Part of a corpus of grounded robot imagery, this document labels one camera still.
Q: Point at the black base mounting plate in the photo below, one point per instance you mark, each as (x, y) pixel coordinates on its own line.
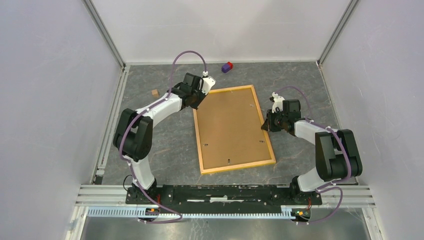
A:
(213, 199)

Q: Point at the yellow picture frame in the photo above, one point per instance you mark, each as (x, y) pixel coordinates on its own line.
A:
(238, 167)

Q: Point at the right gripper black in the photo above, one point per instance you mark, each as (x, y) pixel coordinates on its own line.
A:
(267, 123)

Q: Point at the white slotted cable duct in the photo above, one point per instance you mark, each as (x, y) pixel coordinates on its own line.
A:
(146, 213)

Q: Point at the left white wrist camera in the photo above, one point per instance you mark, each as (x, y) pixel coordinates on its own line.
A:
(207, 83)

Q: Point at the small wooden cube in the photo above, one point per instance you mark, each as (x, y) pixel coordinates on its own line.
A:
(155, 93)

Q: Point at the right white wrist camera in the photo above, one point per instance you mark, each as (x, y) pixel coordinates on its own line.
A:
(277, 101)

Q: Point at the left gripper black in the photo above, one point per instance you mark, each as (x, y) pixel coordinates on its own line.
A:
(202, 96)

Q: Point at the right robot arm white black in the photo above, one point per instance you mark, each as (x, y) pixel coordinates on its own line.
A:
(337, 157)

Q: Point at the purple red toy brick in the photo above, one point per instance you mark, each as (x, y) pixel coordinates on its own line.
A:
(225, 68)

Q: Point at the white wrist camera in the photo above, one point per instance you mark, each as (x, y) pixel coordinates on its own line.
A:
(277, 101)
(207, 83)

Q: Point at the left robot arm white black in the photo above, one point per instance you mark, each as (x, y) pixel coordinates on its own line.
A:
(133, 136)

